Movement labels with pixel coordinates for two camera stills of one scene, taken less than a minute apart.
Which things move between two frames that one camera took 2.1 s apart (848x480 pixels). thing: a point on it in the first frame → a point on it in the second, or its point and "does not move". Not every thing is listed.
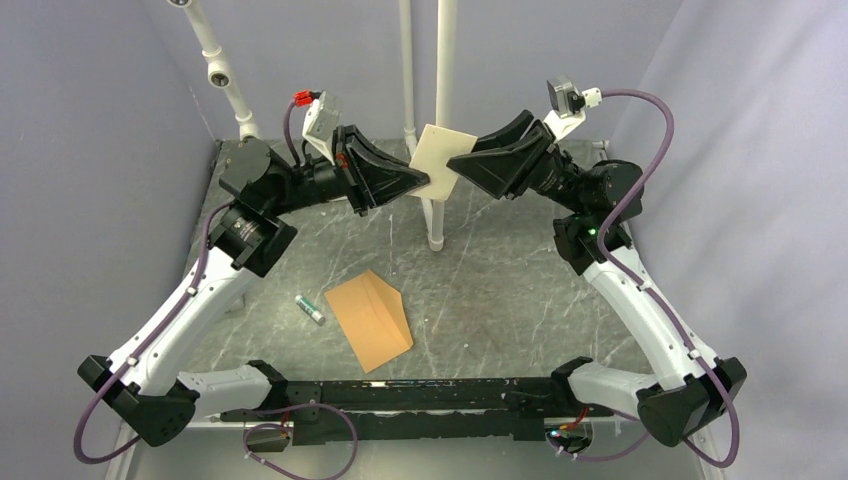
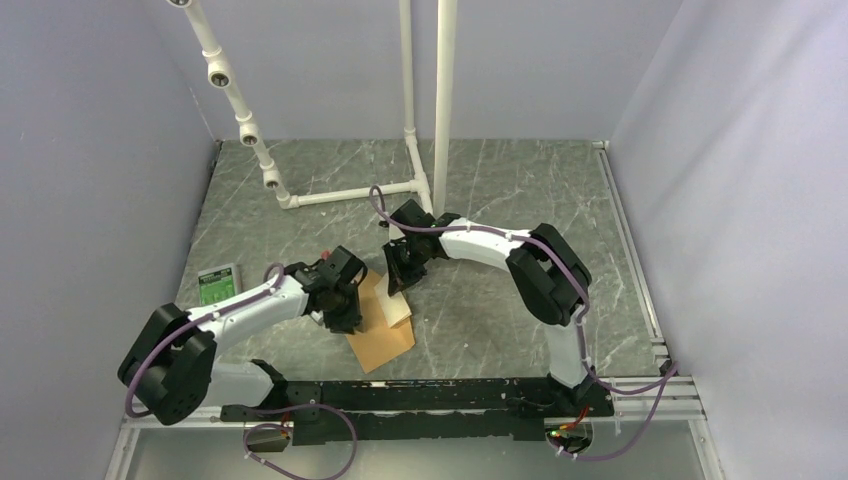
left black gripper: (368, 176) → (351, 319)
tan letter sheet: (438, 147) → (395, 307)
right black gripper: (505, 173) → (400, 278)
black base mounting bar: (476, 408) does not move
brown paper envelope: (371, 314) does not move
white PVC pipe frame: (220, 76) does not move
